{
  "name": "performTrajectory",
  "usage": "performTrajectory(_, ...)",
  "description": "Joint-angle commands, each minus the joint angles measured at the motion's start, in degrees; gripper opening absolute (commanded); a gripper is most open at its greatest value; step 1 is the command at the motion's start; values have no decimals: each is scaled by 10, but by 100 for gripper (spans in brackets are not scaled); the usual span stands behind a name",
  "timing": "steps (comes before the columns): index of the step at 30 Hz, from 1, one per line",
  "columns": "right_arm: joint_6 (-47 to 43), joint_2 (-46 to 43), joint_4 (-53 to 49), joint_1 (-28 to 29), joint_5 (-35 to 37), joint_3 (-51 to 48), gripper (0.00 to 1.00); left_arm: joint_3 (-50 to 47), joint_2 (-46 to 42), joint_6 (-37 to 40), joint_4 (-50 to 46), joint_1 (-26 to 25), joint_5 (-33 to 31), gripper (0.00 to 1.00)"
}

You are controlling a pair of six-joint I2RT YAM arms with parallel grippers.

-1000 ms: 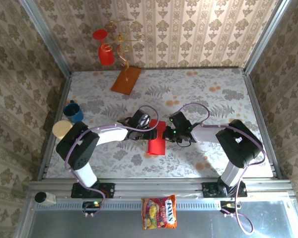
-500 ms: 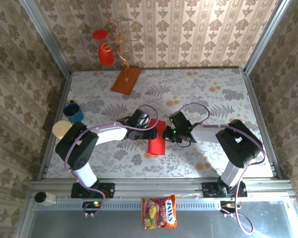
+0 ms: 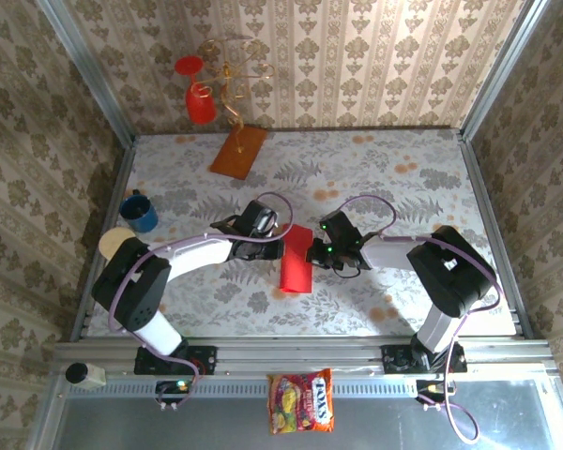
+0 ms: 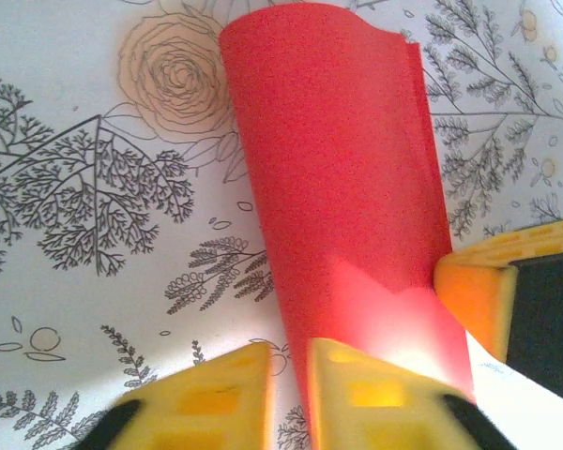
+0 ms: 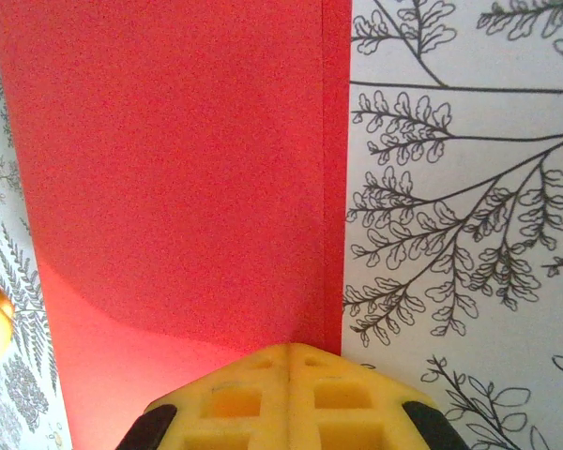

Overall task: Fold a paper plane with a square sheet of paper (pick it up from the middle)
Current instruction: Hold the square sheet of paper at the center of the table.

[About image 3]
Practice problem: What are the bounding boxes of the red paper sheet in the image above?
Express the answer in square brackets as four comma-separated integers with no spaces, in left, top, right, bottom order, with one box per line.
[279,223,314,295]

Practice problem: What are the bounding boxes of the blue mug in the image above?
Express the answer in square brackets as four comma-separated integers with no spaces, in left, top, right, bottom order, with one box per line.
[119,188,160,234]

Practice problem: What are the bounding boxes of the candy bag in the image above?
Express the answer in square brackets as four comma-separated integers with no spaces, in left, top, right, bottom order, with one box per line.
[266,367,335,436]

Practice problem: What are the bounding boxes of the red wine glass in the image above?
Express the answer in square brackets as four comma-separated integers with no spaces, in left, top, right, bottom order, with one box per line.
[175,54,219,126]

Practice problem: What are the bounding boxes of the small black connector box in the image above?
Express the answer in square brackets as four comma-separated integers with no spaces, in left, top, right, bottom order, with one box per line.
[154,379,191,396]
[416,379,456,398]

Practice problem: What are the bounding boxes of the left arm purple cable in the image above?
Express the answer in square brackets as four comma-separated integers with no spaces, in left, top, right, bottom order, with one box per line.
[107,190,296,412]

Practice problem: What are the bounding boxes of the long aluminium frame rail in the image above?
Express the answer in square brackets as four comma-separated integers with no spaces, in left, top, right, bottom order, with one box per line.
[53,335,553,377]

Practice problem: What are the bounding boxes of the gold wire rack wooden base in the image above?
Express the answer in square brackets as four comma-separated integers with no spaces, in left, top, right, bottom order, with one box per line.
[197,37,276,182]

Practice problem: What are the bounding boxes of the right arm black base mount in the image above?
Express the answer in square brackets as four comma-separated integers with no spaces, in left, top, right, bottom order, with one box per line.
[381,340,466,375]

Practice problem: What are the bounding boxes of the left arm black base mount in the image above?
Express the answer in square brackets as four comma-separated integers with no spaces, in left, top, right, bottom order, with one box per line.
[133,343,219,377]

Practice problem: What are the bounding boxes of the slotted grey cable duct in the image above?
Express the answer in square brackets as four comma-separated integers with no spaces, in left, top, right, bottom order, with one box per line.
[58,374,560,400]

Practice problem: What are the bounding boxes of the aluminium side rail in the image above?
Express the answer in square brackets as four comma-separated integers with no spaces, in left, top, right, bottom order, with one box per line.
[457,130,537,338]
[69,140,138,342]

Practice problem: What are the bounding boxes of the small black white camera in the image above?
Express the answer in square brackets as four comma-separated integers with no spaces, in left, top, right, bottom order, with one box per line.
[64,361,108,391]

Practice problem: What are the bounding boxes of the aluminium frame post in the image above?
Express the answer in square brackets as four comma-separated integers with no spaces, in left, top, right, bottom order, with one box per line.
[458,0,560,142]
[35,0,137,147]

